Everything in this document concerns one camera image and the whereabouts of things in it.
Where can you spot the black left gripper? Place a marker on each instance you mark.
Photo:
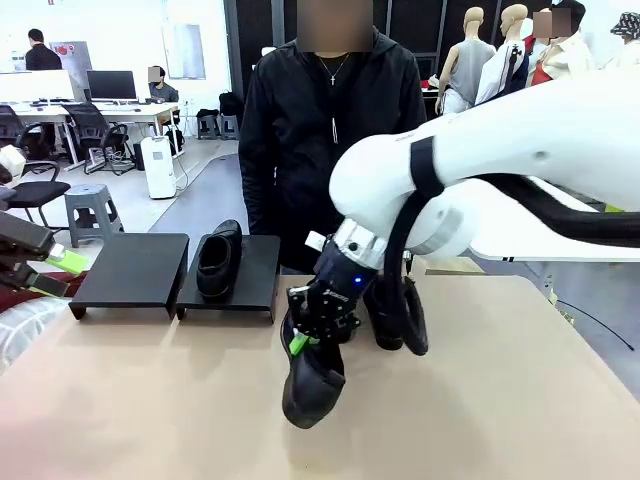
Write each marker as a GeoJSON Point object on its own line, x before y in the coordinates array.
{"type": "Point", "coordinates": [20, 235]}

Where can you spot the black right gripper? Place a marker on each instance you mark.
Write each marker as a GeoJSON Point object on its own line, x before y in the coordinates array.
{"type": "Point", "coordinates": [345, 285]}

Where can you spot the black leather dress shoe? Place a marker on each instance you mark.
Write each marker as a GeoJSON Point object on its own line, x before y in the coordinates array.
{"type": "Point", "coordinates": [217, 270]}
{"type": "Point", "coordinates": [312, 395]}
{"type": "Point", "coordinates": [382, 320]}

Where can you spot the person's right forearm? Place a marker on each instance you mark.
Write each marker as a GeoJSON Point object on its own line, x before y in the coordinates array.
{"type": "Point", "coordinates": [252, 200]}

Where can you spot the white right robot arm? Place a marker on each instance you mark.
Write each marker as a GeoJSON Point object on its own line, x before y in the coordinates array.
{"type": "Point", "coordinates": [500, 140]}

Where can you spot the black metal shoe stand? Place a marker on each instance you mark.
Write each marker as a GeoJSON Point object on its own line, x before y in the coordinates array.
{"type": "Point", "coordinates": [130, 270]}
{"type": "Point", "coordinates": [260, 280]}

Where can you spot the red folded cloth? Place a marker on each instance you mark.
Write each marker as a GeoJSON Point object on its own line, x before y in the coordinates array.
{"type": "Point", "coordinates": [75, 285]}

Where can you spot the white plastic bag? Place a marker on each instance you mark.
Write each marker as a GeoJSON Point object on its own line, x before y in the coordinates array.
{"type": "Point", "coordinates": [25, 330]}

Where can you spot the black mesh office chair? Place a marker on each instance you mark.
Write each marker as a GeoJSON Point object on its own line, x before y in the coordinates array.
{"type": "Point", "coordinates": [35, 190]}
{"type": "Point", "coordinates": [10, 125]}
{"type": "Point", "coordinates": [90, 125]}

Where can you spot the grey plastic stool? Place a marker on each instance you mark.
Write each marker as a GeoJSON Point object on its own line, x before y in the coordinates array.
{"type": "Point", "coordinates": [90, 192]}

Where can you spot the flat cardboard box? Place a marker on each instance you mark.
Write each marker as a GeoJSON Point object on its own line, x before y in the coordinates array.
{"type": "Point", "coordinates": [455, 272]}

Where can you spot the white air purifier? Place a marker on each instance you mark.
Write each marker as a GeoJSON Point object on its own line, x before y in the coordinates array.
{"type": "Point", "coordinates": [160, 170]}

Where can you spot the long white office desk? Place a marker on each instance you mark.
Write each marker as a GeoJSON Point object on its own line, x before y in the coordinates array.
{"type": "Point", "coordinates": [145, 111]}

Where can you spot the white desk divider panel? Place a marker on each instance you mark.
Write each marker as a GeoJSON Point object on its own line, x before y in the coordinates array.
{"type": "Point", "coordinates": [35, 85]}

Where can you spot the black computer monitor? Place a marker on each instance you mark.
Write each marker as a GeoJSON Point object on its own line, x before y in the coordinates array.
{"type": "Point", "coordinates": [110, 85]}

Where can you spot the person in black jacket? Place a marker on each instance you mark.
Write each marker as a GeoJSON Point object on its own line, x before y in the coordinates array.
{"type": "Point", "coordinates": [300, 125]}

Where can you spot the seated person at desk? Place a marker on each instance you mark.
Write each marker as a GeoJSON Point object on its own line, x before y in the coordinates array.
{"type": "Point", "coordinates": [165, 92]}

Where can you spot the small grey stool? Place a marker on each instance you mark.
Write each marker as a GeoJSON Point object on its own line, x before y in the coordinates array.
{"type": "Point", "coordinates": [207, 125]}
{"type": "Point", "coordinates": [229, 125]}

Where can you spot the standing person in black top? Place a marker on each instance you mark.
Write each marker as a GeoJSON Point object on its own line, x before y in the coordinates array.
{"type": "Point", "coordinates": [44, 57]}

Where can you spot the white side table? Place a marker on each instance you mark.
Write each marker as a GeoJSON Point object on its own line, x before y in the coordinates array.
{"type": "Point", "coordinates": [550, 252]}

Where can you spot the black backpack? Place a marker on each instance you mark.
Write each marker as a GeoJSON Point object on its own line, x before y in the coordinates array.
{"type": "Point", "coordinates": [229, 105]}

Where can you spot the mannequin in grey tank top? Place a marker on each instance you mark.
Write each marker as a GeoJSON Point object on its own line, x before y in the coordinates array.
{"type": "Point", "coordinates": [467, 65]}

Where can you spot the mannequin in white navy jacket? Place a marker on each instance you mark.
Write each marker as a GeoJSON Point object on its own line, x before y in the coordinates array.
{"type": "Point", "coordinates": [500, 75]}

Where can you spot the mannequin in red top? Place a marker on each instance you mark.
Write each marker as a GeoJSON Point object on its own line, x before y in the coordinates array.
{"type": "Point", "coordinates": [570, 55]}

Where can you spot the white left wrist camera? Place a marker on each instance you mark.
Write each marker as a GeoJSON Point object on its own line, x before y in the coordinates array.
{"type": "Point", "coordinates": [10, 162]}

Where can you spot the grey wall poster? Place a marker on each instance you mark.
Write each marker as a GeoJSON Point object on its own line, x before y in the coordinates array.
{"type": "Point", "coordinates": [75, 62]}

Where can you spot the framed glass wall board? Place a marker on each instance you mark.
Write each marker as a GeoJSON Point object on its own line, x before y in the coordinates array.
{"type": "Point", "coordinates": [184, 50]}

